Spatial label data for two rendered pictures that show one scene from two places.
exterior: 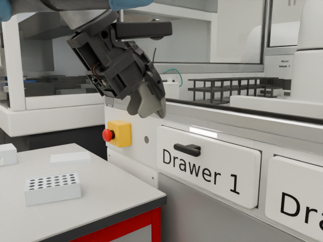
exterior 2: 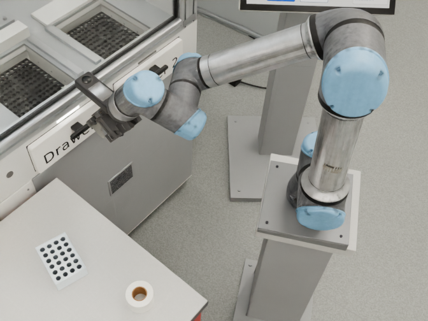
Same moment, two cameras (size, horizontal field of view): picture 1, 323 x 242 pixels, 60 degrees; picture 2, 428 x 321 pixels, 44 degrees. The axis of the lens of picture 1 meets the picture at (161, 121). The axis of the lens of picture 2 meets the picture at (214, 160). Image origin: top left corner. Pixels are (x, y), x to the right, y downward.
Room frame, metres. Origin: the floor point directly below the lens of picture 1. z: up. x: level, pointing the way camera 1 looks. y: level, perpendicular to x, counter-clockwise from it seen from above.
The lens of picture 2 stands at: (0.47, 0.95, 2.06)
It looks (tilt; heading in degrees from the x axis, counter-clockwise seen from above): 53 degrees down; 254
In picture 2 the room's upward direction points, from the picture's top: 5 degrees clockwise
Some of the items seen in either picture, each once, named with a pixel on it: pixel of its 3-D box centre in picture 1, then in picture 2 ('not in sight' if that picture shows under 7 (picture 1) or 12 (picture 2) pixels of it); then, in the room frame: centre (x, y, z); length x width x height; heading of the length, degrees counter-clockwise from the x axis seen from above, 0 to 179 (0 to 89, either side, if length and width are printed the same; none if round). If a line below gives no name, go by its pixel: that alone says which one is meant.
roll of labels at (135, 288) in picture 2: not in sight; (139, 297); (0.47, 0.41, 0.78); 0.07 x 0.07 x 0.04
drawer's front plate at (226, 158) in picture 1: (199, 160); (74, 130); (0.59, -0.08, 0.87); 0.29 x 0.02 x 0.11; 38
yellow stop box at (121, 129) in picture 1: (118, 133); not in sight; (0.84, 0.13, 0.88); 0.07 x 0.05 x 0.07; 38
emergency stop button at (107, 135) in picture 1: (108, 135); not in sight; (0.82, 0.16, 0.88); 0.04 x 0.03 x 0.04; 38
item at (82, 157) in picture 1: (70, 158); not in sight; (0.92, 0.31, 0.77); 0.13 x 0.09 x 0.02; 110
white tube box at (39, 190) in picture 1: (53, 187); (61, 260); (0.66, 0.27, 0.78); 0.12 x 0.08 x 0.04; 113
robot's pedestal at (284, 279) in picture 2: not in sight; (290, 258); (-0.05, 0.20, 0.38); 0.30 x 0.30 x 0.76; 65
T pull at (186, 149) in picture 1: (190, 149); (78, 128); (0.58, -0.06, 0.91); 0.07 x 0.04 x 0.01; 38
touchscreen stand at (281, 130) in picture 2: not in sight; (291, 84); (-0.26, -0.50, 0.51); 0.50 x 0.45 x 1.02; 78
